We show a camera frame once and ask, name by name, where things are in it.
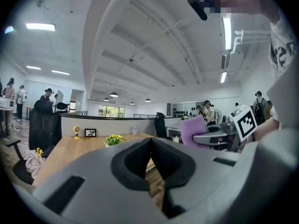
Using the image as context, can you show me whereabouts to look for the grey desk partition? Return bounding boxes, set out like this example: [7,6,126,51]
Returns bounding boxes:
[58,112,157,139]

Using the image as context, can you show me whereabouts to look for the black armrest office chair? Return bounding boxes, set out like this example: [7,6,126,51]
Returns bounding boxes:
[5,139,49,186]

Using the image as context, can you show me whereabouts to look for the black mesh office chair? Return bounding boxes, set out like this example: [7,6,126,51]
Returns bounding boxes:
[28,99,62,159]

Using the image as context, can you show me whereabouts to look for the white ceiling pipes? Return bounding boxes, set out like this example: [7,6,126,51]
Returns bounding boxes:
[230,28,272,56]

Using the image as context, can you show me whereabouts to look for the pale cloth on chair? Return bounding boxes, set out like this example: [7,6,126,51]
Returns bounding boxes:
[24,152,46,179]

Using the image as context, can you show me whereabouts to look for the black head-worn camera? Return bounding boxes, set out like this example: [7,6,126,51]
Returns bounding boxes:
[185,0,209,21]

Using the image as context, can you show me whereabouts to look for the white monitor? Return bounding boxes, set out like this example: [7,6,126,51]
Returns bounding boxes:
[56,90,64,113]

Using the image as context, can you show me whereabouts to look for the black high-back office chair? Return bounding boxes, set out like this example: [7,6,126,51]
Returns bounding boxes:
[154,112,171,140]

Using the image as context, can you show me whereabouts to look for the purple cloth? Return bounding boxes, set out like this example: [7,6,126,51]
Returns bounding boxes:
[179,115,209,147]

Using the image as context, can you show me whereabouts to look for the person's right forearm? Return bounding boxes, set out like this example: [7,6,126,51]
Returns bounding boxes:
[253,117,281,142]

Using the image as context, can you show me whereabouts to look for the yellow flower potted plant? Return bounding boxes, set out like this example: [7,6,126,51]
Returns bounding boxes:
[103,134,128,148]

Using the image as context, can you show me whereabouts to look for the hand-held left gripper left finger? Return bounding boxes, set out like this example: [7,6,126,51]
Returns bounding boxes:
[32,138,169,224]

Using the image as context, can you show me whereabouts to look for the person's white printed shirt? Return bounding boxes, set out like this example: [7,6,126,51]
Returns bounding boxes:
[266,9,299,132]

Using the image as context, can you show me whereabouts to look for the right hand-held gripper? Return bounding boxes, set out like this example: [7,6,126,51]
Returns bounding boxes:
[192,104,259,153]

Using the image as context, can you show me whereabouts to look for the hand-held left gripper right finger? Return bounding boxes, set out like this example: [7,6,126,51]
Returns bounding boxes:
[150,138,242,219]

